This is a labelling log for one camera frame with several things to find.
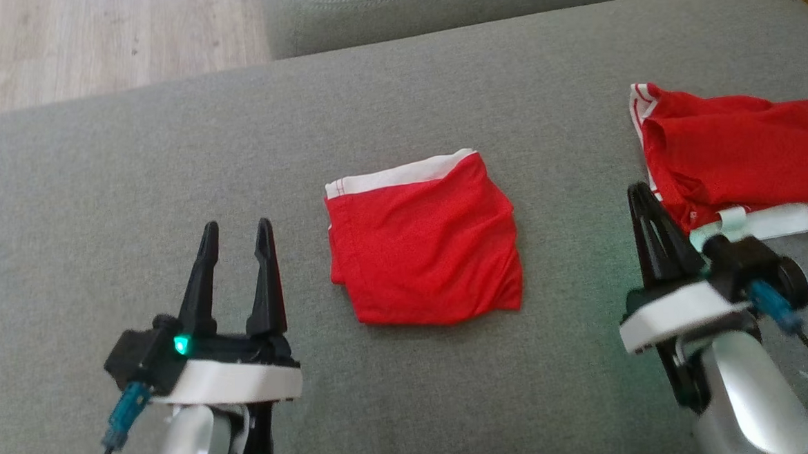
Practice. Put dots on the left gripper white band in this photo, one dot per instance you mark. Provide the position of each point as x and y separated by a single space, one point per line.
246 374

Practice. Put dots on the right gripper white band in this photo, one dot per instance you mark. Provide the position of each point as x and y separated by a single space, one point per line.
678 313

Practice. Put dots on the red basketball jersey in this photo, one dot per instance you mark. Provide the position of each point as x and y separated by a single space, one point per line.
739 147

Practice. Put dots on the red basketball shorts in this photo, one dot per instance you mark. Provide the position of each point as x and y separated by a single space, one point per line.
426 253

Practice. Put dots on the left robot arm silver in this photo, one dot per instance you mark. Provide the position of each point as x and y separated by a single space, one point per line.
187 446

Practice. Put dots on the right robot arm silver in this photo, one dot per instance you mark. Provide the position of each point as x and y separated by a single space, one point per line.
745 396

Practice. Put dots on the small grey sofa cushion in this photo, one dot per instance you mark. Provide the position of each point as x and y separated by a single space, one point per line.
468 5

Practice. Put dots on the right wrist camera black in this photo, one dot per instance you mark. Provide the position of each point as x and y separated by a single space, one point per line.
745 264

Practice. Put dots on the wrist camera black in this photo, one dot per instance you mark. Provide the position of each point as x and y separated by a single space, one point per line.
141 355
745 264

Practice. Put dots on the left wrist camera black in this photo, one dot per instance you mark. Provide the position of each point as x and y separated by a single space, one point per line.
141 355

